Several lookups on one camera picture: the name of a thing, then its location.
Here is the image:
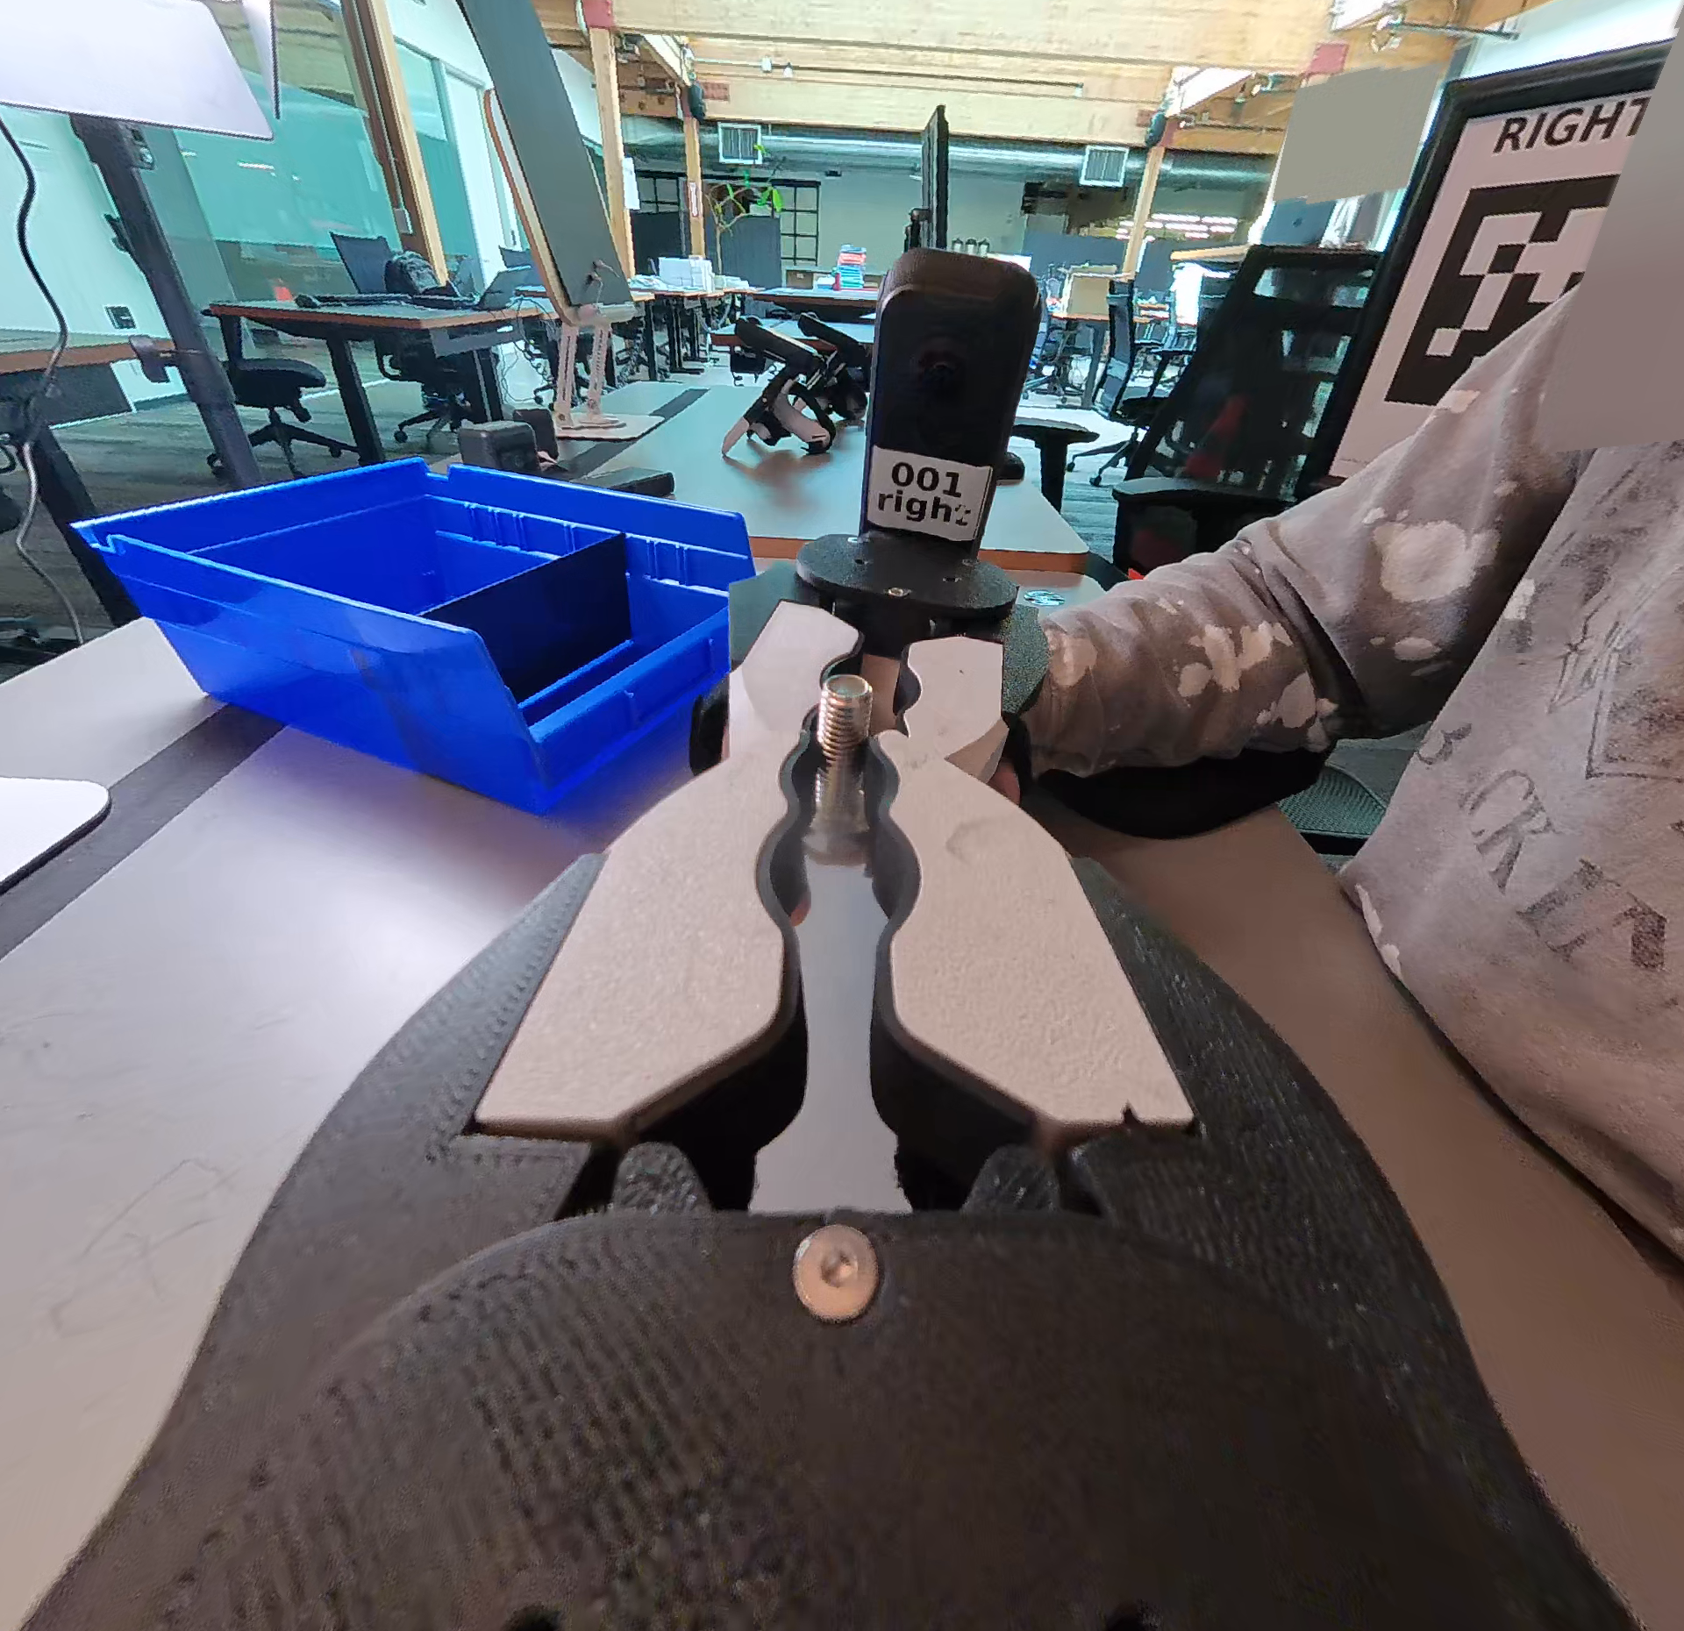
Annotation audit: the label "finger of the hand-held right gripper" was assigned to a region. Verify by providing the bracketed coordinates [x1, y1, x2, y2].
[725, 604, 863, 774]
[901, 633, 1009, 788]

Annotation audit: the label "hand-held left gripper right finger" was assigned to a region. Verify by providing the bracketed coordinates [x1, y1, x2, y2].
[862, 733, 1192, 1155]

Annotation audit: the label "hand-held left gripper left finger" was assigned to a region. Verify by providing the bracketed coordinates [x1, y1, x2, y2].
[474, 733, 809, 1148]

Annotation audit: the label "silver bolt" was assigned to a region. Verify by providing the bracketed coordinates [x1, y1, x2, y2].
[791, 679, 878, 871]

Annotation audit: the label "blue plastic bin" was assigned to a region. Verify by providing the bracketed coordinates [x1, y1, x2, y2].
[73, 460, 757, 820]

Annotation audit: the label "black clamp device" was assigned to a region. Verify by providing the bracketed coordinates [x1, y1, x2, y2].
[721, 316, 870, 452]

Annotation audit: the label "black bin divider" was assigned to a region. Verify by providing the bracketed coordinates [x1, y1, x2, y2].
[426, 532, 634, 705]

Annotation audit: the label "green potted plant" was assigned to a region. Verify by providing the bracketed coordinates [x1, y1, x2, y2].
[710, 145, 787, 215]

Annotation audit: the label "black mesh office chair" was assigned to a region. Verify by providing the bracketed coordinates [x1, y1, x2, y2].
[1113, 240, 1384, 572]

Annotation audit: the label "black panel board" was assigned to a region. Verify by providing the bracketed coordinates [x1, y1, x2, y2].
[431, 0, 634, 438]

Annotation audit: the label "framed marker poster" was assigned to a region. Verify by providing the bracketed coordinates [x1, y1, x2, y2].
[1327, 39, 1671, 486]

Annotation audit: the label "wooden office desk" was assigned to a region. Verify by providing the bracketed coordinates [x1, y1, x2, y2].
[0, 326, 181, 664]
[206, 293, 557, 461]

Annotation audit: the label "person's grey printed shirt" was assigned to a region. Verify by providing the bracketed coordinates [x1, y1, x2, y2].
[1342, 303, 1684, 1250]

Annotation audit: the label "instruction sheet on stand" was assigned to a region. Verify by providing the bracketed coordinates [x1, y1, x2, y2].
[0, 776, 110, 893]

